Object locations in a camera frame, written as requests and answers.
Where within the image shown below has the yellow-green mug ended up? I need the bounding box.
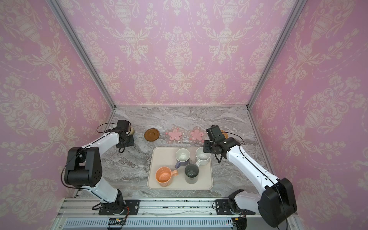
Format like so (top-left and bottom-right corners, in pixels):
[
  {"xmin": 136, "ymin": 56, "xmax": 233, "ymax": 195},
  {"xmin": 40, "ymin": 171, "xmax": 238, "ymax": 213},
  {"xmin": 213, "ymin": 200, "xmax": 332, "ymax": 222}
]
[{"xmin": 127, "ymin": 127, "xmax": 135, "ymax": 135}]

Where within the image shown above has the rattan woven round coaster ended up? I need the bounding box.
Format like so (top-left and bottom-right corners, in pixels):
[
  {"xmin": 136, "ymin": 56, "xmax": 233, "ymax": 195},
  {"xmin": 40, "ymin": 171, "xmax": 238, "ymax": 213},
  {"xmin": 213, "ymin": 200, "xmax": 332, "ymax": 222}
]
[{"xmin": 221, "ymin": 130, "xmax": 229, "ymax": 139}]

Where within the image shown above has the brown wooden round coaster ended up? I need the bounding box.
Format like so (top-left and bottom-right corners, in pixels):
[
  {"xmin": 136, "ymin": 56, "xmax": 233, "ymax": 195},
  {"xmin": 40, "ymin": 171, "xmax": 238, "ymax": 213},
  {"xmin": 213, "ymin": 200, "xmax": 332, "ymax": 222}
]
[{"xmin": 144, "ymin": 128, "xmax": 160, "ymax": 142}]

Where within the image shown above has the pink flower coaster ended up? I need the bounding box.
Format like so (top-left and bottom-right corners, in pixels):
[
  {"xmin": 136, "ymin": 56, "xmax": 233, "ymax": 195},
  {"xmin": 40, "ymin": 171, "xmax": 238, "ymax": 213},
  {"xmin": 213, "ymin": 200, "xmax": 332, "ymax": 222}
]
[
  {"xmin": 164, "ymin": 126, "xmax": 186, "ymax": 144},
  {"xmin": 187, "ymin": 126, "xmax": 207, "ymax": 144}
]

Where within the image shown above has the orange pink mug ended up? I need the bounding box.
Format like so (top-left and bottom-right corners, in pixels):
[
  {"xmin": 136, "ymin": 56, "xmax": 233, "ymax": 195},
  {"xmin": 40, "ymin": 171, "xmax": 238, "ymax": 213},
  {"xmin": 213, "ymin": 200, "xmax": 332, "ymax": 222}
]
[{"xmin": 155, "ymin": 167, "xmax": 178, "ymax": 187}]

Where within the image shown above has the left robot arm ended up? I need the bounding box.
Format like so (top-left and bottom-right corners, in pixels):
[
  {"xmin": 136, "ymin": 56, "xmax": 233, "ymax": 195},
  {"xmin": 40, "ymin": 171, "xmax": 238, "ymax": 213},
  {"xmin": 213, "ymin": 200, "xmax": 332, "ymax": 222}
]
[{"xmin": 60, "ymin": 131, "xmax": 134, "ymax": 216}]

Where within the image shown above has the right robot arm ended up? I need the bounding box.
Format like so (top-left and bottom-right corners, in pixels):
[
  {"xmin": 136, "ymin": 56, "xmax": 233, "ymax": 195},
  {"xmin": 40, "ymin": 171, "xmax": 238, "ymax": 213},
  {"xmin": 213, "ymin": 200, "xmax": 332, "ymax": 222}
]
[{"xmin": 203, "ymin": 138, "xmax": 298, "ymax": 228}]

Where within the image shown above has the grey mug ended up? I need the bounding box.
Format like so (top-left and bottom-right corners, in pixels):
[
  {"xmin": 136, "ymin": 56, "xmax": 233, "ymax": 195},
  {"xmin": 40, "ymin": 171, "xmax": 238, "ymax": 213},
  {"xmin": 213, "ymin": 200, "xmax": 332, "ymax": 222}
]
[{"xmin": 185, "ymin": 163, "xmax": 199, "ymax": 184}]

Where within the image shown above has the lavender white mug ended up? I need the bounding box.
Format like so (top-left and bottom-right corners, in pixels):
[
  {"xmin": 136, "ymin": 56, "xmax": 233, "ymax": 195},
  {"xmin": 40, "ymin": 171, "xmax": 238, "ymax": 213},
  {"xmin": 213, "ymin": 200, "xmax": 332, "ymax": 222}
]
[{"xmin": 175, "ymin": 148, "xmax": 191, "ymax": 169}]

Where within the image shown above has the beige serving tray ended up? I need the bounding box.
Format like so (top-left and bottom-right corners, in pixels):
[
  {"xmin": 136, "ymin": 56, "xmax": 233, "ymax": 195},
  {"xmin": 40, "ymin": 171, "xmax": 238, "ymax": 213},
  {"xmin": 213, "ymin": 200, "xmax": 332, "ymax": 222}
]
[{"xmin": 147, "ymin": 147, "xmax": 213, "ymax": 190}]

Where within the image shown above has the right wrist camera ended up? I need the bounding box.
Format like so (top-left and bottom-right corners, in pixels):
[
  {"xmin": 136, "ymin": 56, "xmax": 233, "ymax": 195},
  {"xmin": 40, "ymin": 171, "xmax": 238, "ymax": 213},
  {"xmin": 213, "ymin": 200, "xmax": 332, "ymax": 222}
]
[{"xmin": 206, "ymin": 125, "xmax": 226, "ymax": 143}]

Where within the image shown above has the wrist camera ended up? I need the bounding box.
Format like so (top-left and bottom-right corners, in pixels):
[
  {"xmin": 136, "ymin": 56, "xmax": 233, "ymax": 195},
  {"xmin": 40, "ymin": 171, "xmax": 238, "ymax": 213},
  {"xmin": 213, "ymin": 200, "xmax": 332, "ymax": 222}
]
[
  {"xmin": 206, "ymin": 125, "xmax": 226, "ymax": 143},
  {"xmin": 116, "ymin": 119, "xmax": 131, "ymax": 133}
]

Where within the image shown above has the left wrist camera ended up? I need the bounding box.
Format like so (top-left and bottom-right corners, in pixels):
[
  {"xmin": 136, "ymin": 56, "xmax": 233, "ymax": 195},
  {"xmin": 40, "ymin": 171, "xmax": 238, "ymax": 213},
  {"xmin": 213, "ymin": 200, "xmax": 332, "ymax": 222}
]
[{"xmin": 116, "ymin": 119, "xmax": 131, "ymax": 133}]

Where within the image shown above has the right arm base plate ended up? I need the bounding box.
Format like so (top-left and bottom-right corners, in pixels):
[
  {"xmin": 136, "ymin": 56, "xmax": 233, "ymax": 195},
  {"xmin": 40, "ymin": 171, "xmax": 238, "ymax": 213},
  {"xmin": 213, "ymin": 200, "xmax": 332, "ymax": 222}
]
[{"xmin": 212, "ymin": 199, "xmax": 256, "ymax": 216}]

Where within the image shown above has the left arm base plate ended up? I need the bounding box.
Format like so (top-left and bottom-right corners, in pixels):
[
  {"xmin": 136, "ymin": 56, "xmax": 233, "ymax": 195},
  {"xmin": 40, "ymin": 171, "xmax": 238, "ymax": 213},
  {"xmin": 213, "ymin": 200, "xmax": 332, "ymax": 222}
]
[{"xmin": 98, "ymin": 199, "xmax": 140, "ymax": 216}]

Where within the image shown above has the left aluminium corner post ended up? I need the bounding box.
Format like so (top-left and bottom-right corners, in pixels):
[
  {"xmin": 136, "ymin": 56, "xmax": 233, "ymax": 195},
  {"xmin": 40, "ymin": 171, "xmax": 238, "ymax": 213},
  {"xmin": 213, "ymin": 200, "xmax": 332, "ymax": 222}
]
[{"xmin": 46, "ymin": 0, "xmax": 116, "ymax": 110}]

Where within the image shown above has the aluminium corner post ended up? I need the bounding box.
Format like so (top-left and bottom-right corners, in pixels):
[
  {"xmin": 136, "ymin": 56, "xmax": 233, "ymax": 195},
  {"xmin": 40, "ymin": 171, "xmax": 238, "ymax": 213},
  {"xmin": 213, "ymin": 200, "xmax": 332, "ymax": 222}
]
[
  {"xmin": 46, "ymin": 0, "xmax": 116, "ymax": 110},
  {"xmin": 247, "ymin": 0, "xmax": 307, "ymax": 111}
]

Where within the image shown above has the right aluminium corner post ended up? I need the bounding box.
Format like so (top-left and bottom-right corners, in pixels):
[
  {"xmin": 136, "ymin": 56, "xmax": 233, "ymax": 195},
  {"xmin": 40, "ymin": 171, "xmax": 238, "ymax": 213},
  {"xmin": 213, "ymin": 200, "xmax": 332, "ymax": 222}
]
[{"xmin": 247, "ymin": 0, "xmax": 307, "ymax": 111}]

